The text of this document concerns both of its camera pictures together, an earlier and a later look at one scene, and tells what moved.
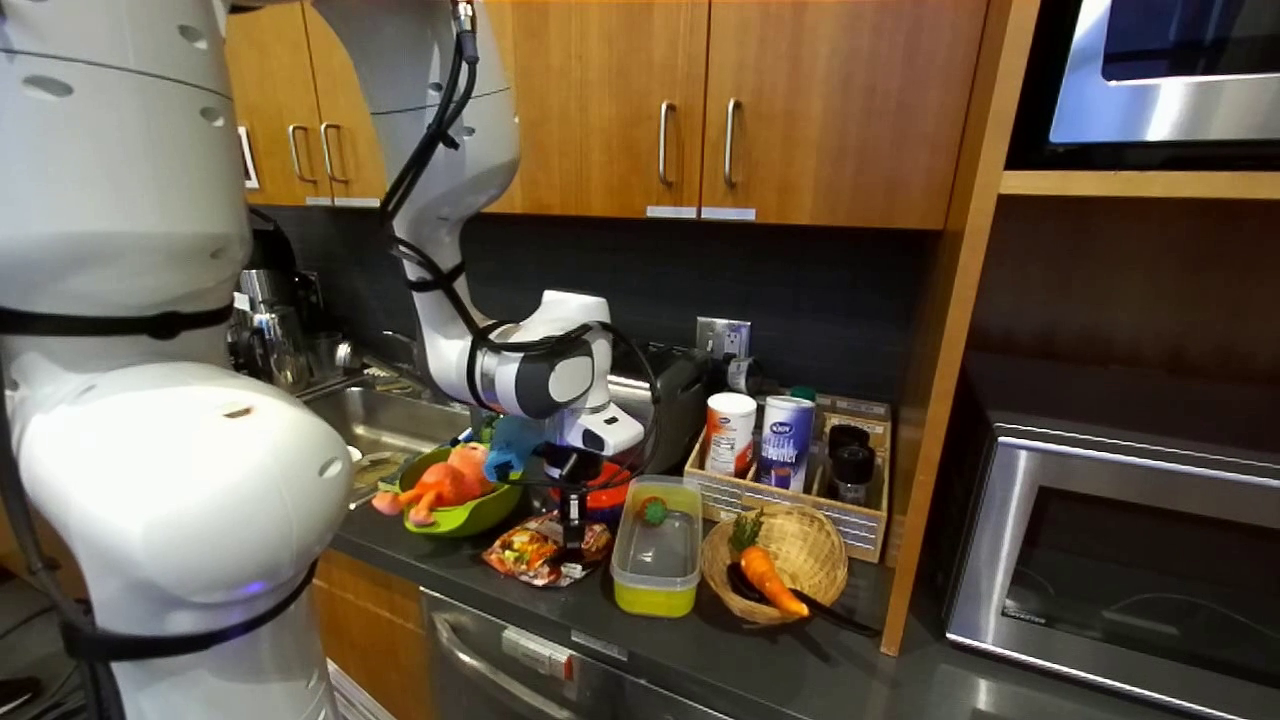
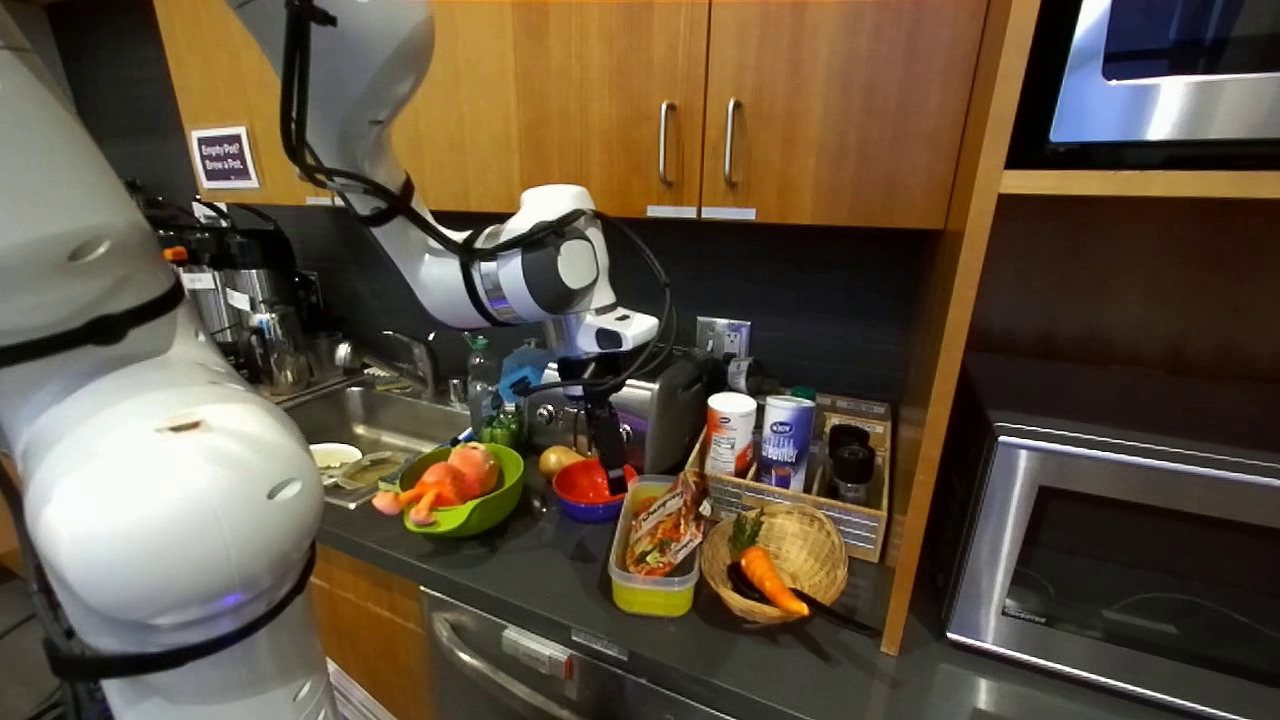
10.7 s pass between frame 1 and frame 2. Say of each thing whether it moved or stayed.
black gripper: moved
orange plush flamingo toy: stayed
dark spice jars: stayed
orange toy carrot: stayed
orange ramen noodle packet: moved
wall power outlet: stayed
